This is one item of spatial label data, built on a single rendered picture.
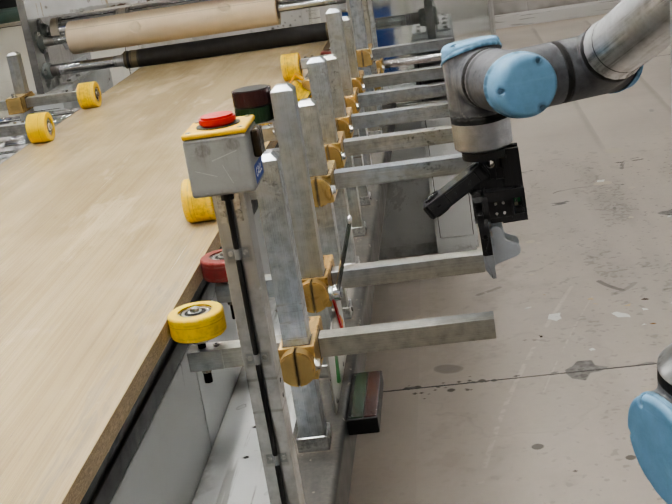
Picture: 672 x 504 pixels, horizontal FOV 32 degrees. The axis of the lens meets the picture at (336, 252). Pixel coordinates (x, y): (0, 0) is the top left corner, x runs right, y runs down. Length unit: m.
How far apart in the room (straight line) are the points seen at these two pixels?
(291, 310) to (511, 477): 1.47
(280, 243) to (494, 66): 0.39
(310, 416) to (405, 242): 3.01
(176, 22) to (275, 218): 2.90
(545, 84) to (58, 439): 0.80
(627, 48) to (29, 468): 0.91
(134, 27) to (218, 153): 3.22
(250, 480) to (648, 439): 0.66
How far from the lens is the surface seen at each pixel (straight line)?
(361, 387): 1.81
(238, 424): 1.96
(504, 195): 1.79
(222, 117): 1.24
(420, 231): 4.59
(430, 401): 3.38
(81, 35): 4.49
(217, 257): 1.89
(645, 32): 1.55
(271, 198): 1.52
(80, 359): 1.58
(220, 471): 1.82
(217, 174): 1.23
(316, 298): 1.79
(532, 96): 1.63
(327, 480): 1.57
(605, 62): 1.64
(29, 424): 1.42
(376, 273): 1.85
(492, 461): 3.02
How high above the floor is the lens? 1.44
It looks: 17 degrees down
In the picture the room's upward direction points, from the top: 9 degrees counter-clockwise
